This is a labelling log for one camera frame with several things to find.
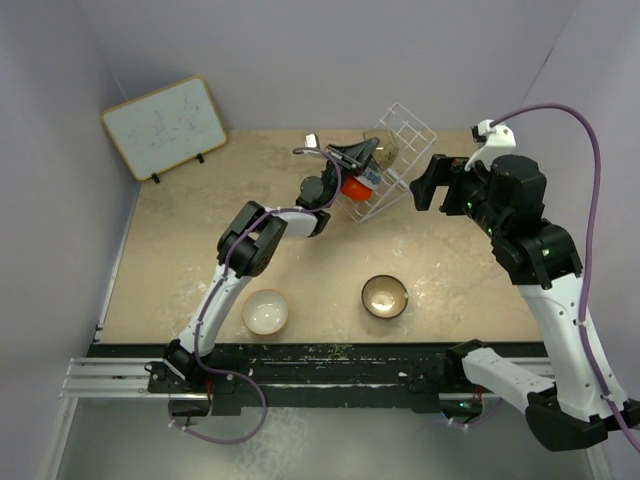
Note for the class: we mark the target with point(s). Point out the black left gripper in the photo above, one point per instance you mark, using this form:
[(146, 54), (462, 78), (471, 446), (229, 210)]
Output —
[(355, 155)]

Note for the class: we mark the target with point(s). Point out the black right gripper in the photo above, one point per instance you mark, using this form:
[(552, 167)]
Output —
[(425, 186)]

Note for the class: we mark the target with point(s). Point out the blue floral ceramic bowl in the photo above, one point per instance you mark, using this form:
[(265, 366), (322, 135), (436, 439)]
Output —
[(371, 178)]

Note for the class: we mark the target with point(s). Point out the orange plastic bowl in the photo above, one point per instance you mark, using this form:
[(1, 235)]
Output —
[(356, 190)]

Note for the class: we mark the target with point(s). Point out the black glossy bowl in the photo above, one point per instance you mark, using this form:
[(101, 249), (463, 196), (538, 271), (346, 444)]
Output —
[(387, 151)]

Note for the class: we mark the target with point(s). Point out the beige bowl dark rim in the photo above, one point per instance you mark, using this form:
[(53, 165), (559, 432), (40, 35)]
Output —
[(384, 297)]

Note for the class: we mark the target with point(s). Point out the white bowl orange rim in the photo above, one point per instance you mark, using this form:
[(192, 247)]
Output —
[(265, 312)]

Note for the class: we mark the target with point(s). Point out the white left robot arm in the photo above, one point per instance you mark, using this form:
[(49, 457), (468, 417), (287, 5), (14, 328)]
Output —
[(248, 244)]

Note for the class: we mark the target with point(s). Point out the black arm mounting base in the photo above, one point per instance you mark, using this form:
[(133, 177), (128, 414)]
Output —
[(308, 375)]

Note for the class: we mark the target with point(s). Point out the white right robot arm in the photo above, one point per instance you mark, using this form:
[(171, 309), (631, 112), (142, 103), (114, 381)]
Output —
[(582, 402)]

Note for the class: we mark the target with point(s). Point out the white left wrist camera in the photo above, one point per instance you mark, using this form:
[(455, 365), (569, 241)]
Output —
[(311, 141)]

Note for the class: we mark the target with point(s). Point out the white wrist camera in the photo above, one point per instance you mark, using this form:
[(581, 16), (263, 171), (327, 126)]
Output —
[(311, 141), (495, 141)]

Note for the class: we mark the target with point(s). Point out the white wire dish rack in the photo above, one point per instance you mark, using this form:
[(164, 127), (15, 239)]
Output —
[(414, 139)]

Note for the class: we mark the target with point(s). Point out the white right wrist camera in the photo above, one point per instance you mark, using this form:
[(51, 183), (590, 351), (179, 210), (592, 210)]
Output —
[(495, 141)]

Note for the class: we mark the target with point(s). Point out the small whiteboard wooden frame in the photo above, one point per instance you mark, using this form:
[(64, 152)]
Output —
[(165, 128)]

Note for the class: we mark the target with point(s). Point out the aluminium extrusion rail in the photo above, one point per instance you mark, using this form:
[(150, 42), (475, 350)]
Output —
[(105, 378)]

